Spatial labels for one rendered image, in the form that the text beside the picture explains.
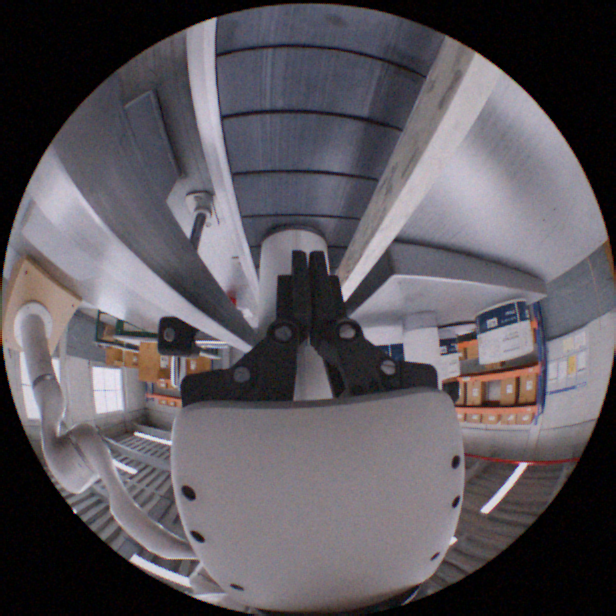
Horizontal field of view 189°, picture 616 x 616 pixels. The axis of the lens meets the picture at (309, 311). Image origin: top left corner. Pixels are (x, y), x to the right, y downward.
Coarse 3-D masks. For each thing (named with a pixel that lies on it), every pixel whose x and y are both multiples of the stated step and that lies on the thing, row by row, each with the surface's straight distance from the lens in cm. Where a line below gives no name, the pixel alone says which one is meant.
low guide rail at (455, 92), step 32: (448, 64) 9; (480, 64) 8; (448, 96) 8; (480, 96) 8; (416, 128) 9; (448, 128) 8; (416, 160) 8; (448, 160) 9; (384, 192) 10; (416, 192) 9; (384, 224) 10; (352, 256) 15; (352, 288) 17
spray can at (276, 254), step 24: (264, 240) 16; (288, 240) 14; (312, 240) 15; (264, 264) 15; (288, 264) 14; (264, 288) 14; (264, 312) 13; (264, 336) 13; (312, 360) 12; (312, 384) 12
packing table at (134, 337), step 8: (120, 320) 240; (120, 328) 238; (120, 336) 231; (128, 336) 223; (136, 336) 223; (144, 336) 217; (152, 336) 212; (136, 344) 273; (200, 352) 276; (208, 352) 334; (216, 352) 397
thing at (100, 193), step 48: (96, 96) 3; (96, 144) 3; (48, 192) 3; (96, 192) 3; (144, 192) 4; (96, 240) 3; (144, 240) 4; (144, 288) 5; (192, 288) 5; (240, 336) 11
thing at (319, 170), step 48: (240, 48) 10; (288, 48) 10; (336, 48) 10; (384, 48) 10; (432, 48) 11; (240, 96) 10; (288, 96) 10; (336, 96) 10; (384, 96) 10; (240, 144) 11; (288, 144) 11; (336, 144) 11; (384, 144) 12; (240, 192) 13; (288, 192) 13; (336, 192) 13; (336, 240) 17
